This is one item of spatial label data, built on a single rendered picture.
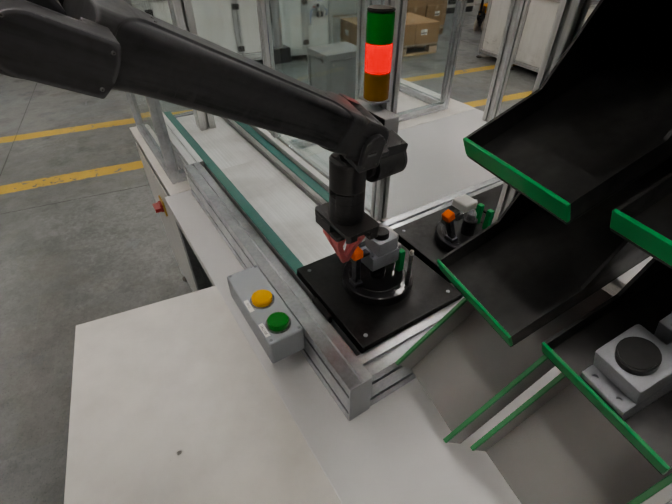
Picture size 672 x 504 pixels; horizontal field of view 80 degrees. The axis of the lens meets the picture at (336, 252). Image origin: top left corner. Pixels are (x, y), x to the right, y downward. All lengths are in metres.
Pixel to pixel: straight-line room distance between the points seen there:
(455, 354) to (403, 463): 0.21
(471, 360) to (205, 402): 0.47
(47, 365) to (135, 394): 1.41
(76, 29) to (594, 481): 0.63
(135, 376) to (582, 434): 0.74
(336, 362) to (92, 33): 0.56
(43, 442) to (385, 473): 1.54
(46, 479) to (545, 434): 1.69
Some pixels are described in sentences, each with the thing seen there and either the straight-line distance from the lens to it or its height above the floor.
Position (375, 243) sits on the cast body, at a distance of 0.73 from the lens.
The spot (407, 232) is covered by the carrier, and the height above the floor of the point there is 0.97.
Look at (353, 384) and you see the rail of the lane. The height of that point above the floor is 0.96.
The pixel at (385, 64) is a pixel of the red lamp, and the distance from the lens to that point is 0.82.
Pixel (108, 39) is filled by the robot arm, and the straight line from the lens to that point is 0.32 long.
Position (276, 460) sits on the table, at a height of 0.86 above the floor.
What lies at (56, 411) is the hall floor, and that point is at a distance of 2.08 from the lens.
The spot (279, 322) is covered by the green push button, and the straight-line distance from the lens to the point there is 0.74.
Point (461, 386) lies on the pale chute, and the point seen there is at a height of 1.03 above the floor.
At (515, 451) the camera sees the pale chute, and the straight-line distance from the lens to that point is 0.61.
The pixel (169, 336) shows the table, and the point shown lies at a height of 0.86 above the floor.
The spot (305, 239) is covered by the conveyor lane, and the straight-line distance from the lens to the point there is 1.01.
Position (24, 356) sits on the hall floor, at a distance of 2.36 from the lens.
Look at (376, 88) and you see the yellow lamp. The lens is 0.83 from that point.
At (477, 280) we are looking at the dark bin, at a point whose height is 1.20.
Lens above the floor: 1.54
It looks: 40 degrees down
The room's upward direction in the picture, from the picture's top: straight up
